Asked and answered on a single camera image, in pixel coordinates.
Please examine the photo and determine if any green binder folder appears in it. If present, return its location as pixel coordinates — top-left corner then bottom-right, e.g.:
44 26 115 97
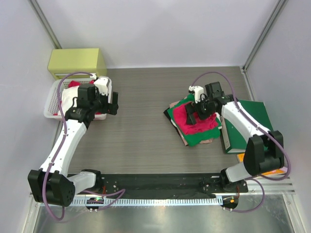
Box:
220 100 273 154

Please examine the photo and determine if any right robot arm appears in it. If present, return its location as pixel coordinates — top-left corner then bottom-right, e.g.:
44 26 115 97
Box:
185 82 284 188

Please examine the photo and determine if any left corner aluminium post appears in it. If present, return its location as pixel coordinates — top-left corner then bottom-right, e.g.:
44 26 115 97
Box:
27 0 62 49

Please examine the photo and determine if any white plastic laundry basket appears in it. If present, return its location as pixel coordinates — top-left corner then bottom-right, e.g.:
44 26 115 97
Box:
44 78 92 120

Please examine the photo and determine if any purple cable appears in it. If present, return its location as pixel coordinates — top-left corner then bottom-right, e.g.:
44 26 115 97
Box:
190 71 292 212
43 71 126 222

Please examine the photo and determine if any right corner aluminium post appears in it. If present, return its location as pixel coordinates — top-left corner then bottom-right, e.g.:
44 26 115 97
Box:
241 0 288 73

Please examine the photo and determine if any black shirt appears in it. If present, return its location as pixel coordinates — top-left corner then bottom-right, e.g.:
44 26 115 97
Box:
163 109 171 121

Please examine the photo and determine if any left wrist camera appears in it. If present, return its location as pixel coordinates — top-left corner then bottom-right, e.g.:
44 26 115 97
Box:
93 76 112 96

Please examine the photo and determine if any slotted cable duct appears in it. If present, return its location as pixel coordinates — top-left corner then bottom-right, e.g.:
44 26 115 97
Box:
70 196 223 207

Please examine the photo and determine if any green t-shirt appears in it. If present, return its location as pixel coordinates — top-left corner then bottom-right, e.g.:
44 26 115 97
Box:
168 94 222 147

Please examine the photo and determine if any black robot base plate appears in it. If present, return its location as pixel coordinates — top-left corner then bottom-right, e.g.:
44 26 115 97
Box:
88 173 248 200

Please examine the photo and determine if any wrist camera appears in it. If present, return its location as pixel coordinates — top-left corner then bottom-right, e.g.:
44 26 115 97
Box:
93 76 112 96
188 86 206 103

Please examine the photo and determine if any yellow-green box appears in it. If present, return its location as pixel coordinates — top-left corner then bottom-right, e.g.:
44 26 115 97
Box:
48 48 107 80

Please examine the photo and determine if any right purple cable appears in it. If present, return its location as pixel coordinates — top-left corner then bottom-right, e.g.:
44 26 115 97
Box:
190 71 292 212

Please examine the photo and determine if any pink red t-shirt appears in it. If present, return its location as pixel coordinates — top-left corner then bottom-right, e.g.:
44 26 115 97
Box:
173 104 219 135

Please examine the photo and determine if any aluminium frame rail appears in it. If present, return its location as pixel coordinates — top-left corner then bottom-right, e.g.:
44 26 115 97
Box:
29 177 296 198

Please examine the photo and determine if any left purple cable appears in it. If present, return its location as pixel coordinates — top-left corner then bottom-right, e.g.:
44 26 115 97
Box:
43 71 126 222

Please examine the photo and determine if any red t-shirt in basket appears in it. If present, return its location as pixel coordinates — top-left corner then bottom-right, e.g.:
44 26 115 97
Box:
60 80 111 103

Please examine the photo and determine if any corner aluminium post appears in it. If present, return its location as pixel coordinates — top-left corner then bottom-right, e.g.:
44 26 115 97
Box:
241 0 288 73
27 0 62 49

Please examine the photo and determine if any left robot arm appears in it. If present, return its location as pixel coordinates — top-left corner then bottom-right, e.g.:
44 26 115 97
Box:
28 78 119 207

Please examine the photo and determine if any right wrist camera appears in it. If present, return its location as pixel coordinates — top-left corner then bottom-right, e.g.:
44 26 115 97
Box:
188 86 206 103

